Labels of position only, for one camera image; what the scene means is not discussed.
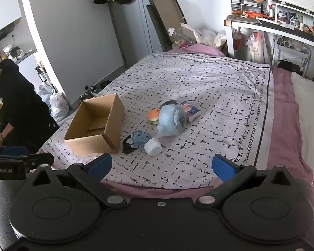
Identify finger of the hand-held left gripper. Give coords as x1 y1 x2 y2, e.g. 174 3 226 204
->
0 146 30 157
0 153 54 172

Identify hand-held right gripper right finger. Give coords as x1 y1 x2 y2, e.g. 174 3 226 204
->
195 154 295 210

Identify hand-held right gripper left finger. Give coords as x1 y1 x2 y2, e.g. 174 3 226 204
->
29 153 127 210

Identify black stitched felt pouch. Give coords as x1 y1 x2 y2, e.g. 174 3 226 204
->
122 135 140 155

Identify brown cardboard box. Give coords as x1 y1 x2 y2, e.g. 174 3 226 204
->
64 93 125 157

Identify small blue cloth toy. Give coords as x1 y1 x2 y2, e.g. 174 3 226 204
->
131 130 153 147

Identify white soft item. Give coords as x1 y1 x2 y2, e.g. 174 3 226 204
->
144 137 163 156

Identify blue tissue packet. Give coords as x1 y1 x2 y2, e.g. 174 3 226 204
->
179 101 201 123

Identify blue plush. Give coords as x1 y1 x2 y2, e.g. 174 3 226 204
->
157 105 187 139

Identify hamburger plush toy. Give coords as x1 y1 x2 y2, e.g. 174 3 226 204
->
147 109 161 124

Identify dark plush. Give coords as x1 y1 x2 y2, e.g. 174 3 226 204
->
160 99 178 109

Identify white plastic bag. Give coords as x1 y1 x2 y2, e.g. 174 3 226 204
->
37 82 53 102
49 90 70 122

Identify grey sneakers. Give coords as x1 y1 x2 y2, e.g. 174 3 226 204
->
80 85 98 100

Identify white black-patterned blanket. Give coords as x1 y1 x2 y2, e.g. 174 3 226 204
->
39 52 275 190

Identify white pillow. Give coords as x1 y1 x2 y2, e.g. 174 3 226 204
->
290 72 314 173

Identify printed plastic shopping bag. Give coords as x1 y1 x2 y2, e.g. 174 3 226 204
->
247 31 270 63

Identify white desk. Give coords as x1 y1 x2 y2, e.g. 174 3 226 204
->
224 14 314 66

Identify pile of plastic bags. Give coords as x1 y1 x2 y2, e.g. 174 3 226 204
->
180 23 227 49

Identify clear plastic bottle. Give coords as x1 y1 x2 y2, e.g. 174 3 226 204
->
168 27 197 45

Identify black folding board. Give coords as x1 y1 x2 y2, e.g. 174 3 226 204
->
147 0 187 53

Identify clear drawer organizer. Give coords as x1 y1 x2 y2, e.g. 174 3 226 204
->
230 0 262 12

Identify white desk shelf riser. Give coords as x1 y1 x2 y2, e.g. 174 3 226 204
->
273 3 314 36

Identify white wire rack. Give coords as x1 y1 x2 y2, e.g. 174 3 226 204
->
271 35 312 77

